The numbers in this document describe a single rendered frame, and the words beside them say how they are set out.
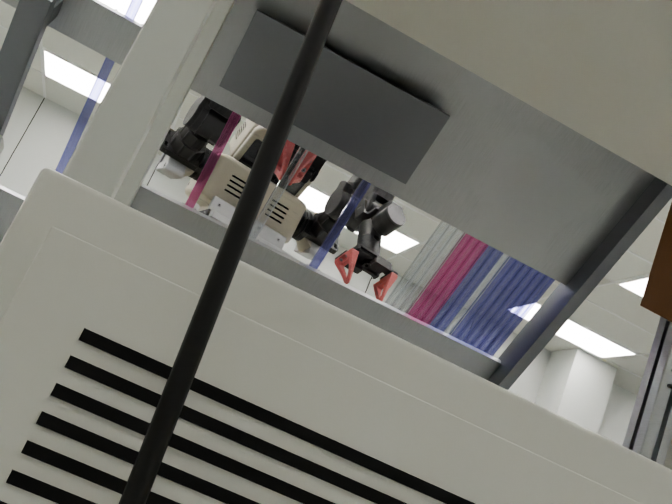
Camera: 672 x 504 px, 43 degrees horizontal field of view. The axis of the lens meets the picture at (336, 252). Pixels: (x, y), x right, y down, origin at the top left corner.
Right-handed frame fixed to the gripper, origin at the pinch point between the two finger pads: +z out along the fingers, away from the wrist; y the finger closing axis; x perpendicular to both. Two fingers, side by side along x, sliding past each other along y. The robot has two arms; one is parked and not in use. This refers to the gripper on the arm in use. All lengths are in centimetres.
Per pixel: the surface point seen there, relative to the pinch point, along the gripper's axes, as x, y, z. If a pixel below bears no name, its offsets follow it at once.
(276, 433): -31, -3, 79
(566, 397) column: 376, 422, -525
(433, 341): 12.8, 34.9, 3.0
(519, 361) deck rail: 6.1, 47.2, 6.3
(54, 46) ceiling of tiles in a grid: 290, -147, -508
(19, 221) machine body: -33, -21, 75
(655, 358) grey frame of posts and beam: -18, 49, 27
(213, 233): 13.4, -5.6, 3.3
